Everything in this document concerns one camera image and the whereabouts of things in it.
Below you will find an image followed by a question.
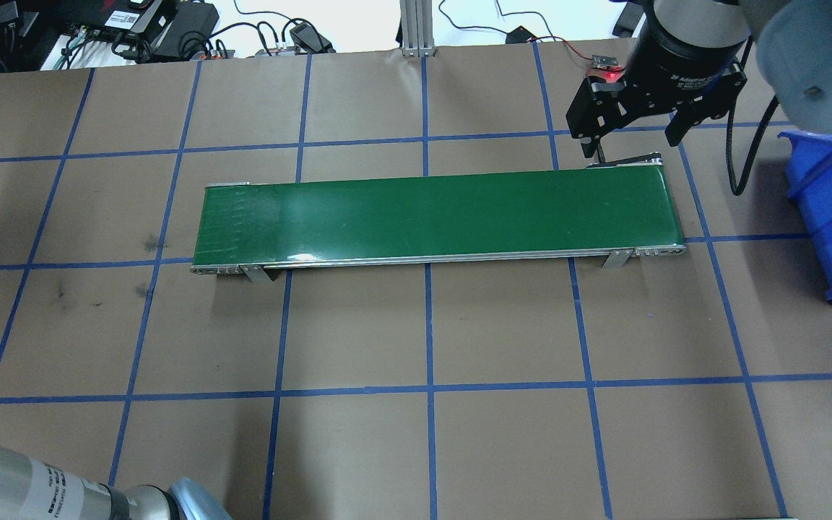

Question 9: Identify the red lit controller board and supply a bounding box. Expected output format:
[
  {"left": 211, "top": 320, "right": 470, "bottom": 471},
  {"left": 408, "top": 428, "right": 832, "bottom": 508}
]
[{"left": 588, "top": 54, "right": 625, "bottom": 82}]

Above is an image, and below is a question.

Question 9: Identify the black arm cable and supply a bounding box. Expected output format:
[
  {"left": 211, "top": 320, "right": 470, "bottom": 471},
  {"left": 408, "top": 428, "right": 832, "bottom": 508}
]
[{"left": 723, "top": 94, "right": 781, "bottom": 197}]

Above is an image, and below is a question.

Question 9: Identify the aluminium upright post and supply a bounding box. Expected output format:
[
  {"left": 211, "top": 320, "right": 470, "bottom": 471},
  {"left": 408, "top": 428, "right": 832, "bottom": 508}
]
[{"left": 399, "top": 0, "right": 437, "bottom": 57}]

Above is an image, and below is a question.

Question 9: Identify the thin red wire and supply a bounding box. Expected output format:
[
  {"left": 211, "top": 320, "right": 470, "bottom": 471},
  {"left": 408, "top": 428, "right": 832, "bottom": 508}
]
[{"left": 535, "top": 35, "right": 605, "bottom": 73}]

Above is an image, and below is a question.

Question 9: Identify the large black power adapter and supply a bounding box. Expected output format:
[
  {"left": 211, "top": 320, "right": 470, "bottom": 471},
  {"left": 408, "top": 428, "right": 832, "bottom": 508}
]
[{"left": 156, "top": 2, "right": 220, "bottom": 60}]

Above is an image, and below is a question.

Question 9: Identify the black computer box white label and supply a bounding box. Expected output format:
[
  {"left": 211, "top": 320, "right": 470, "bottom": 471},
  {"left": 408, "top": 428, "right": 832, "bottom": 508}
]
[{"left": 62, "top": 0, "right": 178, "bottom": 44}]

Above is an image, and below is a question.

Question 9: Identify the green conveyor belt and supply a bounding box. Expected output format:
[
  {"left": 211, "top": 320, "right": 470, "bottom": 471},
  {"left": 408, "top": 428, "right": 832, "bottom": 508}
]
[{"left": 190, "top": 152, "right": 688, "bottom": 284}]

